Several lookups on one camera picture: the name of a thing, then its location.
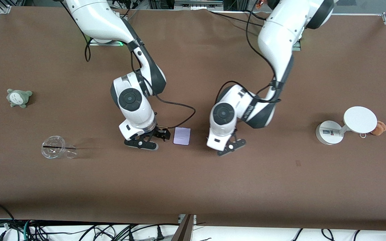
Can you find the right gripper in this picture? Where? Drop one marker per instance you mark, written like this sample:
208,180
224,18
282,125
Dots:
158,132

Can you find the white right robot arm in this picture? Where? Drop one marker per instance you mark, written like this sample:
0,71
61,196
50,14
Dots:
132,100

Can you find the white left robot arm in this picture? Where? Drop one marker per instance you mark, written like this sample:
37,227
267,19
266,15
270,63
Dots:
280,36

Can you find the brown table cloth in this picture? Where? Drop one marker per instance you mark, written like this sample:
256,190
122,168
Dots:
193,180

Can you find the black power plug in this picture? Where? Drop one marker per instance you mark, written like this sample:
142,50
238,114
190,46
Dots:
159,234

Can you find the clear plastic cup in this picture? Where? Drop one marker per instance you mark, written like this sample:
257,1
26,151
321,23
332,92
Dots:
54,147

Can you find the white round stand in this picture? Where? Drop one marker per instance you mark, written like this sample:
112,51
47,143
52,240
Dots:
359,120

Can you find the grey green Totoro plush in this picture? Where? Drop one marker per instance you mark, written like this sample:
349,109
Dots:
18,97

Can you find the brown wooden post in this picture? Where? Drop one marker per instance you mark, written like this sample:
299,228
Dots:
183,231

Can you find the metal base plate of right arm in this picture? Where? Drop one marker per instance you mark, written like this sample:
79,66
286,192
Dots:
107,43

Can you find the metal base plate of left arm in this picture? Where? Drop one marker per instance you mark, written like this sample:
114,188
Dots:
297,45

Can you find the aluminium table frame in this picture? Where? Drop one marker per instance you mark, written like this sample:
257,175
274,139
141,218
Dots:
4,7

